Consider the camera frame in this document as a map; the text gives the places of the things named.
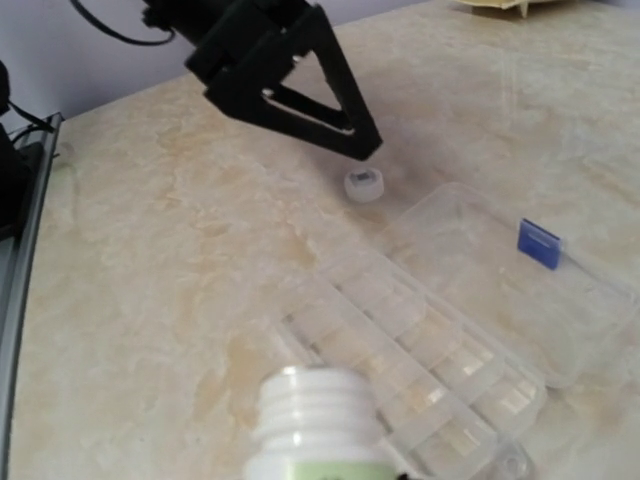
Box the aluminium front frame rail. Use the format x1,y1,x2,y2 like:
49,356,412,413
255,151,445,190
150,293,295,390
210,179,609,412
1,113,64,479

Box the white pill bottle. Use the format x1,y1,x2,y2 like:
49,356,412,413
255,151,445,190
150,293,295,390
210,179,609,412
242,366,397,480

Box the white bottle cap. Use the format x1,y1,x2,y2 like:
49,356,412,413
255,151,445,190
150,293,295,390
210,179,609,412
344,167,385,203

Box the woven bamboo tray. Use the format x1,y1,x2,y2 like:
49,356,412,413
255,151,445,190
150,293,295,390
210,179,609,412
458,0,536,18

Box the clear plastic pill organizer box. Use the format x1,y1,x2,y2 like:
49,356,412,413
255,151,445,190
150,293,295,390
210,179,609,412
277,183,639,479

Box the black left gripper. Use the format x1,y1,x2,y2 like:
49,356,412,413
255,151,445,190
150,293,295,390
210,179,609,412
143,1,383,161

